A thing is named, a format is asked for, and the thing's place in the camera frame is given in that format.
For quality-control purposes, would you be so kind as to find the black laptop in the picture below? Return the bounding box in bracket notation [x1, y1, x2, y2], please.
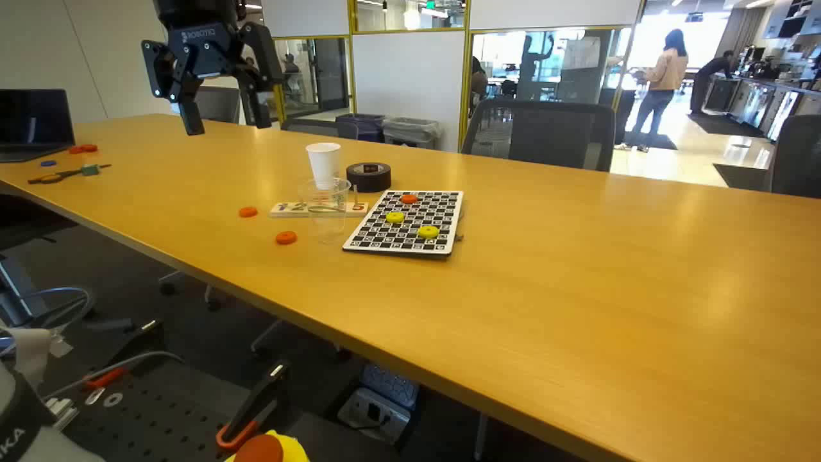
[0, 87, 76, 163]

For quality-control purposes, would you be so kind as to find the yellow red emergency stop button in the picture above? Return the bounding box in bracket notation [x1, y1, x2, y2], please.
[222, 425, 312, 462]

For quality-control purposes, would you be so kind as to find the grey cable loop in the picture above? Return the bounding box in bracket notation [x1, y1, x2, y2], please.
[0, 284, 97, 330]

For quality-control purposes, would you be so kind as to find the person in dark clothes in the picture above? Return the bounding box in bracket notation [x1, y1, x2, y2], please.
[690, 48, 740, 117]

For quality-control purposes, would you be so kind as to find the black perforated plate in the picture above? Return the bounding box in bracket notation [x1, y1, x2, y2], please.
[61, 356, 258, 462]

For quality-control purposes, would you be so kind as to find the white paper cup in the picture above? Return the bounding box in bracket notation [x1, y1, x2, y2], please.
[304, 141, 343, 191]

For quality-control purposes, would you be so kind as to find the black orange clamp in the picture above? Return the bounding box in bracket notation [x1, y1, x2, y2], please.
[213, 356, 293, 456]

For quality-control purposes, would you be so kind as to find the dark bin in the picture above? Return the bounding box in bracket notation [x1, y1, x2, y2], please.
[336, 112, 388, 144]

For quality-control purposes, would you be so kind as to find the black white marker board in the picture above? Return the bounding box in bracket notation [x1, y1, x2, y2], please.
[342, 188, 466, 259]

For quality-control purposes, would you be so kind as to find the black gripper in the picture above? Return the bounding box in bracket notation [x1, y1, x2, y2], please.
[164, 19, 284, 138]

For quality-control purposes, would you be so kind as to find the person in beige top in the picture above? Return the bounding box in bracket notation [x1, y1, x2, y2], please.
[625, 26, 690, 154]

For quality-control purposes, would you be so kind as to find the black tape roll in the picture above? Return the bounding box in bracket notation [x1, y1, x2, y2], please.
[343, 158, 392, 195]

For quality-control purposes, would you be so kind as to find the wooden number peg board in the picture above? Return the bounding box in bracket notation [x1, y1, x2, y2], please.
[270, 177, 374, 218]

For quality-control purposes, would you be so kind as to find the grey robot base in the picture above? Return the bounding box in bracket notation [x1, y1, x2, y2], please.
[0, 356, 104, 462]

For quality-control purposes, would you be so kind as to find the dark office chair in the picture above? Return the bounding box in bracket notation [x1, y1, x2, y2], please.
[767, 112, 821, 200]
[194, 85, 244, 126]

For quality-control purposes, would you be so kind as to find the grey floor power box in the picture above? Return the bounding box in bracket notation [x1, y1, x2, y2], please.
[336, 385, 412, 447]

